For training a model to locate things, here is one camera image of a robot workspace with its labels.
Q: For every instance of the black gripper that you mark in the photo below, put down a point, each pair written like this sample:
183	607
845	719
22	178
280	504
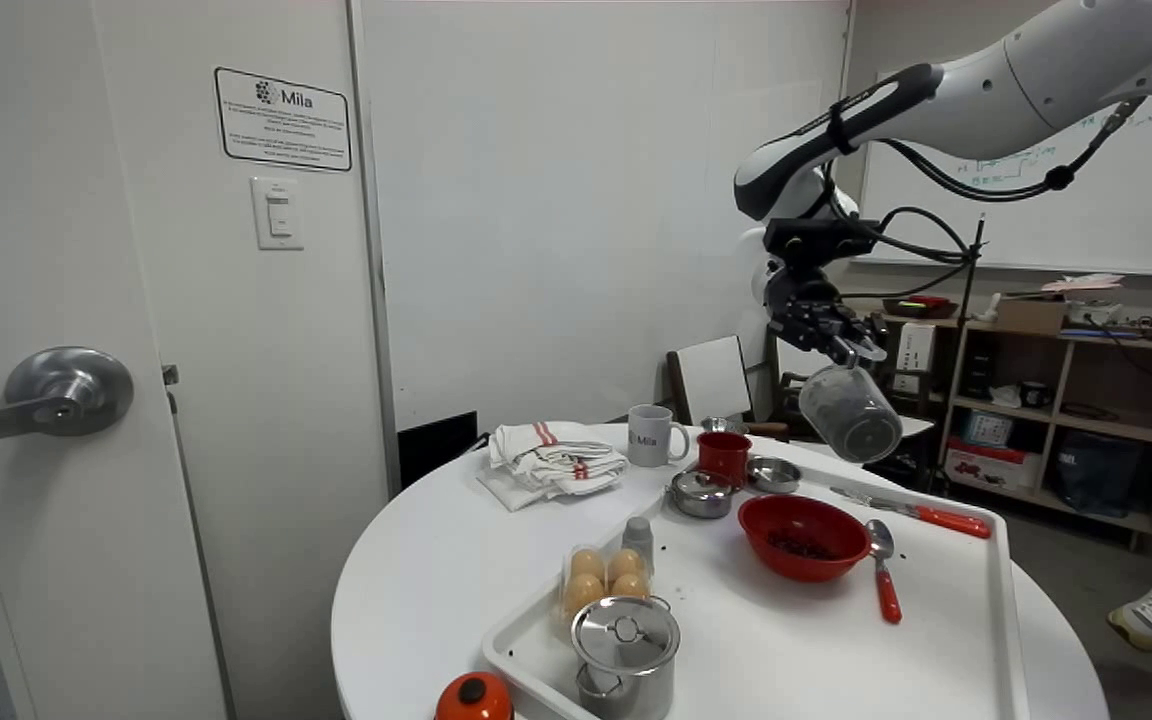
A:
803	302

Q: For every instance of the clear jar with dark contents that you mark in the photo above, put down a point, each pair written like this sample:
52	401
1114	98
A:
848	415

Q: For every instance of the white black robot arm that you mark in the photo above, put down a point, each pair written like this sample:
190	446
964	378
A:
1071	61

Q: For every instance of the small steel bowl on tray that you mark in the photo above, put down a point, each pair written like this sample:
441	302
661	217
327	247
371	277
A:
766	473

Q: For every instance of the red plastic bowl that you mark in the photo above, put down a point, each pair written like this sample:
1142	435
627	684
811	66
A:
803	537

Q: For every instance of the red mug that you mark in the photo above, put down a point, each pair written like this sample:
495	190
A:
720	457

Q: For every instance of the white mug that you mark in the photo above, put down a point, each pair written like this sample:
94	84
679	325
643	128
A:
653	438

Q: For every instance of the round steel lid dish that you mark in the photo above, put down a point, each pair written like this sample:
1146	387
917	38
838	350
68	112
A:
697	494

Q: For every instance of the small grey shaker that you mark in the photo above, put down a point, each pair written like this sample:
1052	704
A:
638	533

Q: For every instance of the white red striped cloth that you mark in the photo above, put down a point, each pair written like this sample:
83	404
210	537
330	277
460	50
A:
551	463

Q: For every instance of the wooden shelf unit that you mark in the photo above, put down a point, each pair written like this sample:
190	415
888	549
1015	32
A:
1033	415

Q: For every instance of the bag of bread rolls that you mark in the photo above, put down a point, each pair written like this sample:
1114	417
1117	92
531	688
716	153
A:
607	572

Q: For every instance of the white whiteboard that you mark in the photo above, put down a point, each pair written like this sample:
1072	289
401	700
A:
1102	220

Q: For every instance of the white plastic tray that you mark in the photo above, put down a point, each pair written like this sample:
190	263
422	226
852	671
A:
756	644

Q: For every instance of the round white table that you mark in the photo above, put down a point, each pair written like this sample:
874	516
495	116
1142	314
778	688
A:
441	562

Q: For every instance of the steel canister with lid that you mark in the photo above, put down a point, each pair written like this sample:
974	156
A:
627	655

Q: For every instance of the black box behind table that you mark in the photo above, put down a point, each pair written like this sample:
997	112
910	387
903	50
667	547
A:
434	446

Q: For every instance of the white door sign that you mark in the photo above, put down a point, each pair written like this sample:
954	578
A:
280	121

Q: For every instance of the red handled spoon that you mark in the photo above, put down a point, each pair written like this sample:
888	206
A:
884	586

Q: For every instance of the red handled knife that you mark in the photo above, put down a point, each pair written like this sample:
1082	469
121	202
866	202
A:
917	511

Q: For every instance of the white light switch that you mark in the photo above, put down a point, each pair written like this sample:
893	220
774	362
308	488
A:
273	206

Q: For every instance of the silver door handle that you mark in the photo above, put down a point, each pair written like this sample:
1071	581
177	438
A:
68	390

